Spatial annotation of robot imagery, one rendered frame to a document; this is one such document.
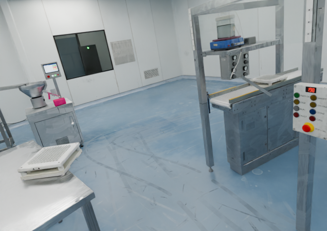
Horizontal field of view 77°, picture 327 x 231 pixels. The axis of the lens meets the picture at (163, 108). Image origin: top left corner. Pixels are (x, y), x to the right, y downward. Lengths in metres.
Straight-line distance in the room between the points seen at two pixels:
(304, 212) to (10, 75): 5.99
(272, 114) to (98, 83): 5.11
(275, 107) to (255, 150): 0.48
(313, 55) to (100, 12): 5.97
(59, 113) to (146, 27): 4.60
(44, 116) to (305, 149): 3.11
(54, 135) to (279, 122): 3.00
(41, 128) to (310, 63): 3.21
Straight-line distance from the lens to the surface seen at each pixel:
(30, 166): 1.35
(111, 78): 6.59
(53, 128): 3.49
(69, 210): 1.05
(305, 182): 1.55
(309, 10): 1.25
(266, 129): 2.37
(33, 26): 6.27
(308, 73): 1.29
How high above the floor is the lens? 1.40
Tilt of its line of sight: 18 degrees down
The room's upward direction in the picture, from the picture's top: 10 degrees counter-clockwise
